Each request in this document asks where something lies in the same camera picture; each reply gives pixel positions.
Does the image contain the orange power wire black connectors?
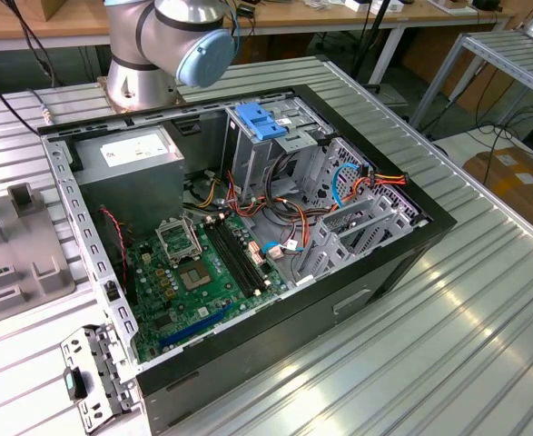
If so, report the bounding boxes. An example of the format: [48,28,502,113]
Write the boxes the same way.
[338,163,411,211]

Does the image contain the grey metal disk bay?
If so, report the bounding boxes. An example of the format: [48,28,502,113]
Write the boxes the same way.
[291,135,431,288]

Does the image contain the black RAM slot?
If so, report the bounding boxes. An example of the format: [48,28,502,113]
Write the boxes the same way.
[222,214,271,291]
[203,218,255,300]
[210,217,261,297]
[216,216,266,294]

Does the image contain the grey metal drive cage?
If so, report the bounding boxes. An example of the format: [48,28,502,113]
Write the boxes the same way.
[222,96,336,206]

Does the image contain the green motherboard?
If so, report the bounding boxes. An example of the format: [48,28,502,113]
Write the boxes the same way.
[123,209,291,364]

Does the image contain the CPU socket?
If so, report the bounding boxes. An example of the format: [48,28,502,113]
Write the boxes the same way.
[176,258,213,292]

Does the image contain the blue plastic drive latch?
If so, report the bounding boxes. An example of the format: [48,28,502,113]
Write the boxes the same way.
[235,103,289,142]

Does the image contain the metal socket cover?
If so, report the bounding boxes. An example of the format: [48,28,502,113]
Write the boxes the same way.
[153,214,204,270]

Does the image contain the black open PC case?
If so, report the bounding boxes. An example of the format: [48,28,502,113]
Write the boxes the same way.
[36,84,459,436]

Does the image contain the blue expansion slot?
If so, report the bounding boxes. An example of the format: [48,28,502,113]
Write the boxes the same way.
[158,302,234,351]

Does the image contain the grey power supply unit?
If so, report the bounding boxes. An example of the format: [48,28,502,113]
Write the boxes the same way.
[72,124,188,231]

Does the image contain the wooden desk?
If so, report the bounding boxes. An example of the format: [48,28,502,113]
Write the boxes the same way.
[0,0,518,87]

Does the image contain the black tripod stand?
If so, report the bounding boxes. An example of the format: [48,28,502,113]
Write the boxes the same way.
[313,0,392,94]

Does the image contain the grey parts rack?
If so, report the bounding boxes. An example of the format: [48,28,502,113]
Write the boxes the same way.
[0,166,89,332]

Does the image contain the cardboard box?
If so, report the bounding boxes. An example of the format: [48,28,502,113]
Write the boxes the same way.
[462,144,533,237]

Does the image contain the metal slat side table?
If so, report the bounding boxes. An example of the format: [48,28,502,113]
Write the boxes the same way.
[409,30,533,133]

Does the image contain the brown wooden box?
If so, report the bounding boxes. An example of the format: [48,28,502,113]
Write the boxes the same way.
[38,0,68,22]

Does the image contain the orange red wire bundle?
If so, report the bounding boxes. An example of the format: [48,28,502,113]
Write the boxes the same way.
[223,170,316,256]

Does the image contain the blue wire white tag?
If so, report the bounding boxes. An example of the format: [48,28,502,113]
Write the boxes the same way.
[262,239,302,261]

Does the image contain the black cable bundle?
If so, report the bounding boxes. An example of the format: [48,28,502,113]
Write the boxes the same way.
[265,151,306,214]

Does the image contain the yellow black wire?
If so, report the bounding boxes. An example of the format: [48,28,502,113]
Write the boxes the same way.
[184,168,225,211]

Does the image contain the blue data wire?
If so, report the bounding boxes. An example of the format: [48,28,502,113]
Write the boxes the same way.
[331,161,368,212]

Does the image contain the red black twisted wire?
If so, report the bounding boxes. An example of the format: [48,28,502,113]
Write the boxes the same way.
[97,204,130,292]

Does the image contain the metal card retainer bracket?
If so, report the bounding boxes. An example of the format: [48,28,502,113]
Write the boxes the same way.
[60,322,141,433]

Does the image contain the black cable silver plug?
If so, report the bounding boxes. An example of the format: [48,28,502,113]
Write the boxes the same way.
[0,56,54,134]

